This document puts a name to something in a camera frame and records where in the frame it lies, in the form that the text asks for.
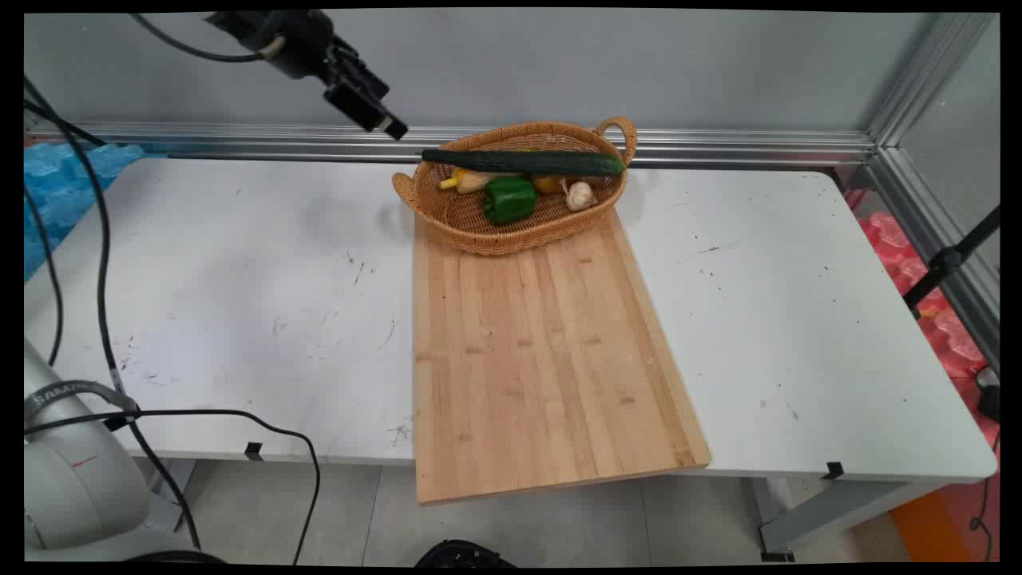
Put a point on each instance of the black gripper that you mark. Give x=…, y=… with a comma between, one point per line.
x=299, y=40

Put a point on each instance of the long dark green cucumber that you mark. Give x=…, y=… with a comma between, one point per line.
x=527, y=162

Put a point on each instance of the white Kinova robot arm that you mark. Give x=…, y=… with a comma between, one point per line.
x=76, y=479

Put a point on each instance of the yellow corn cob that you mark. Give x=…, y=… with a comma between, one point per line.
x=471, y=181

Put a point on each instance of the green bell pepper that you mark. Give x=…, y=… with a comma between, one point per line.
x=509, y=200

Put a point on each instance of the small yellow-orange vegetable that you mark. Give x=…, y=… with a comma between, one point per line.
x=548, y=184

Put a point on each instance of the white garlic bulb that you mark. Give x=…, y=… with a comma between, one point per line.
x=580, y=196

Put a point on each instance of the blue bubble wrap sheet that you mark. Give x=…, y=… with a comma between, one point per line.
x=60, y=192

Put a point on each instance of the light wooden cutting board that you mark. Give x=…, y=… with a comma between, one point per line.
x=543, y=359

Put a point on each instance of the black table edge clip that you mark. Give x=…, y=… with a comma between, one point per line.
x=254, y=451
x=833, y=470

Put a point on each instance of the black round object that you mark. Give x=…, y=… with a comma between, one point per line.
x=463, y=555

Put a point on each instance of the pink bubble wrap sheet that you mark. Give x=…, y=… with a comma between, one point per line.
x=930, y=303

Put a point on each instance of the black tripod stand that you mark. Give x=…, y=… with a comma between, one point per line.
x=950, y=259

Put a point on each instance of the grey table leg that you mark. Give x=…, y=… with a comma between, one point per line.
x=830, y=511

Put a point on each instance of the black power adapter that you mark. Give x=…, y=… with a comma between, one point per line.
x=988, y=395

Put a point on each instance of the aluminium frame rail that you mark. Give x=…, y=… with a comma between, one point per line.
x=559, y=144

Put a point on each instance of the aluminium frame post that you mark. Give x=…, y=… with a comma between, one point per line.
x=934, y=96

